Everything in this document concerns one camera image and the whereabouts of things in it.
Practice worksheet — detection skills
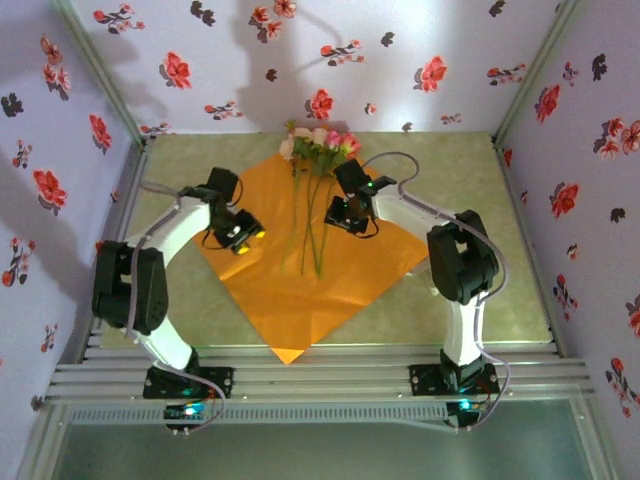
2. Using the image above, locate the deep pink artificial flower stem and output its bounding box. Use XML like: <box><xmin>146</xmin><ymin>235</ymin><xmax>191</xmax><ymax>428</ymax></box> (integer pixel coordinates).
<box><xmin>319</xmin><ymin>132</ymin><xmax>364</xmax><ymax>274</ymax></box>

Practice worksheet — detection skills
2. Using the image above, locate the cream artificial flower stem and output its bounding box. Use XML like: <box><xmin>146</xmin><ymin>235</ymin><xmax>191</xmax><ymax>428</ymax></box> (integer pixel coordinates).
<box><xmin>298</xmin><ymin>127</ymin><xmax>332</xmax><ymax>277</ymax></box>

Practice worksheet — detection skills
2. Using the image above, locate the orange wrapping paper sheet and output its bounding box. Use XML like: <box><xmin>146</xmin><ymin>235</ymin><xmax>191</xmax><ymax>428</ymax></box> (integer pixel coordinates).
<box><xmin>192</xmin><ymin>152</ymin><xmax>432</xmax><ymax>367</ymax></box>

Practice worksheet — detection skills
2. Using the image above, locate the grey right arm cable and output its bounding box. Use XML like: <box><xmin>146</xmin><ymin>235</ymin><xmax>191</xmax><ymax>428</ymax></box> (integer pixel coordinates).
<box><xmin>362</xmin><ymin>151</ymin><xmax>512</xmax><ymax>434</ymax></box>

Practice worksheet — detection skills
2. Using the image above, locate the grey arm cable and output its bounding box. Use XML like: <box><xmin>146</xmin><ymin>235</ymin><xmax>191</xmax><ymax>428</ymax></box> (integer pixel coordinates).
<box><xmin>362</xmin><ymin>151</ymin><xmax>512</xmax><ymax>434</ymax></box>
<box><xmin>124</xmin><ymin>180</ymin><xmax>229</xmax><ymax>436</ymax></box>

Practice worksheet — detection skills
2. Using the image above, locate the aluminium side rail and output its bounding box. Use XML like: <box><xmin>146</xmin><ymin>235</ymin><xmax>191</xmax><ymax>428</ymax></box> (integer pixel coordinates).
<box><xmin>494</xmin><ymin>139</ymin><xmax>566</xmax><ymax>357</ymax></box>
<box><xmin>79</xmin><ymin>142</ymin><xmax>154</xmax><ymax>361</ymax></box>

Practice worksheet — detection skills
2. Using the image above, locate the grey left arm cable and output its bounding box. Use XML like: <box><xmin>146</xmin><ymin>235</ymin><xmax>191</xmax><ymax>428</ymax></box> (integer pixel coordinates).
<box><xmin>124</xmin><ymin>180</ymin><xmax>229</xmax><ymax>436</ymax></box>

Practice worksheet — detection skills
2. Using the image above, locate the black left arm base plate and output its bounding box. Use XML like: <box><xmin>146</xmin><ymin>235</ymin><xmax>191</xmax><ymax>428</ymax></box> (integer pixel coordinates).
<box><xmin>143</xmin><ymin>366</ymin><xmax>236</xmax><ymax>401</ymax></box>

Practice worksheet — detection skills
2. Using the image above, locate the aluminium mounting rail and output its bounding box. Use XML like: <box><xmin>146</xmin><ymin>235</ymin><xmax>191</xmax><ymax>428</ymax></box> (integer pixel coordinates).
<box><xmin>44</xmin><ymin>343</ymin><xmax>596</xmax><ymax>404</ymax></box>

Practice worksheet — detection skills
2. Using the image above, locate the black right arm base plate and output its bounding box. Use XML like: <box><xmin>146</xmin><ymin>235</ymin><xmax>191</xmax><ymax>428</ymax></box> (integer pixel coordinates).
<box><xmin>408</xmin><ymin>363</ymin><xmax>501</xmax><ymax>399</ymax></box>

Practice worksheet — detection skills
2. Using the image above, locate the grey slotted cable duct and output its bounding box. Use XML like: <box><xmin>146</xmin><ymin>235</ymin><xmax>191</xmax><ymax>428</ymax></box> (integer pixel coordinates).
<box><xmin>64</xmin><ymin>402</ymin><xmax>451</xmax><ymax>426</ymax></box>

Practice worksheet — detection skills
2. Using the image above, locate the aluminium corner post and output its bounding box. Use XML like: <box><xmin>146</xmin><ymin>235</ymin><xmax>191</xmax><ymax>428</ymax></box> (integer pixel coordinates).
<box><xmin>52</xmin><ymin>0</ymin><xmax>151</xmax><ymax>149</ymax></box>
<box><xmin>492</xmin><ymin>0</ymin><xmax>584</xmax><ymax>149</ymax></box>

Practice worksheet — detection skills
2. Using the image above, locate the aluminium lower frame post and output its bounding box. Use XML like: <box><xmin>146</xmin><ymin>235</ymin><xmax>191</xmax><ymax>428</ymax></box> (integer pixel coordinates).
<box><xmin>569</xmin><ymin>394</ymin><xmax>624</xmax><ymax>480</ymax></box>
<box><xmin>14</xmin><ymin>403</ymin><xmax>69</xmax><ymax>480</ymax></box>

